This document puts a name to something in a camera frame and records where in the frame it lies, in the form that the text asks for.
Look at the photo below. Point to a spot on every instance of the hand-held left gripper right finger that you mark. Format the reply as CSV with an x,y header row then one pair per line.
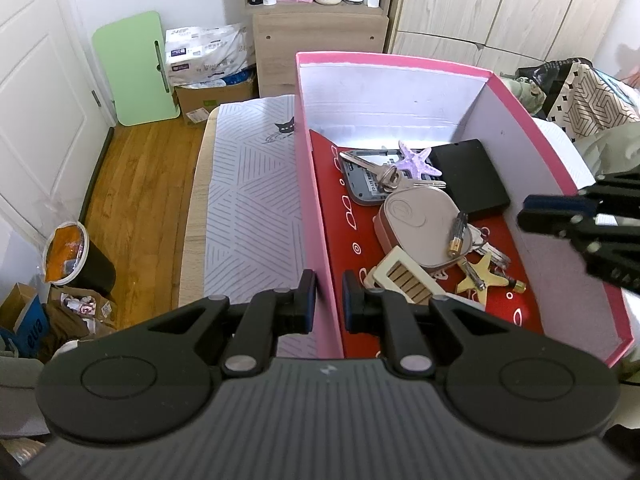
x,y
352,305

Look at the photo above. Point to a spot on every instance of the light wooden wardrobe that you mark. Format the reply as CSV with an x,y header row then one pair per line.
x,y
500,5

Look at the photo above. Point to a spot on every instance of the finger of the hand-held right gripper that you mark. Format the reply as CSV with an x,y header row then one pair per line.
x,y
550,222
560,203

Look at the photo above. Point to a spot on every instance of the tissue roll pack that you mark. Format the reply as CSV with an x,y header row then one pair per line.
x,y
210,52

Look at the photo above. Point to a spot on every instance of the brown cardboard box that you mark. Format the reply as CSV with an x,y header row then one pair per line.
x,y
215,102

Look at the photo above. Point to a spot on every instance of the wooden bookshelf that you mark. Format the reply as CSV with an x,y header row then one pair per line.
x,y
320,45

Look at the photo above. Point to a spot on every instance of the pink rounded case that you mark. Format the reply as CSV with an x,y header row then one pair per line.
x,y
415,225

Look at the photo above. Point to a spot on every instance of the geometric patterned bag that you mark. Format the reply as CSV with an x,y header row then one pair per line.
x,y
590,97

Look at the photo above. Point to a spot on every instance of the black rectangular case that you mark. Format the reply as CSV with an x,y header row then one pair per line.
x,y
470,180

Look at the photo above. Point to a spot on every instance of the grey device with back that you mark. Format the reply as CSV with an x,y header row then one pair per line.
x,y
362,185

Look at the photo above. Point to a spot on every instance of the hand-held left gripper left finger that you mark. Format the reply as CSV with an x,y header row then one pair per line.
x,y
306,302

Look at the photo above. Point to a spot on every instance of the beige hair clip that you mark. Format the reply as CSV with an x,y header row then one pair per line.
x,y
400,270

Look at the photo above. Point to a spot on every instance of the olive green jacket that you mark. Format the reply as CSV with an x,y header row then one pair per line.
x,y
612,152

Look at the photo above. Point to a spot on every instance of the blue cardboard box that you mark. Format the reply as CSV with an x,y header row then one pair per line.
x,y
27,320

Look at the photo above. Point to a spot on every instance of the white door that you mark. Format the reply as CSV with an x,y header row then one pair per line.
x,y
35,110

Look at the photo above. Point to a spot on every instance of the grey fabric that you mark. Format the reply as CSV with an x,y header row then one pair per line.
x,y
17,380

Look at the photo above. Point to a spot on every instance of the green folding table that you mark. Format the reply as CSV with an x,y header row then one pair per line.
x,y
130,70

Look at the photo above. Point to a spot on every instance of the brown paper bag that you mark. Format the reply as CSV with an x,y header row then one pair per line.
x,y
65,327

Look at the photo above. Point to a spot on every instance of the orange plastic bag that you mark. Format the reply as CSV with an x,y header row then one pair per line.
x,y
65,250

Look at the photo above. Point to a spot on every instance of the light wooden table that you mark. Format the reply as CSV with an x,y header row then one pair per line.
x,y
195,200

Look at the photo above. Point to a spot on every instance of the black trash bin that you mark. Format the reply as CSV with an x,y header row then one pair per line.
x,y
95,267

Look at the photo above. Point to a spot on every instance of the pink cardboard box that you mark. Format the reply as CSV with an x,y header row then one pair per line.
x,y
312,185

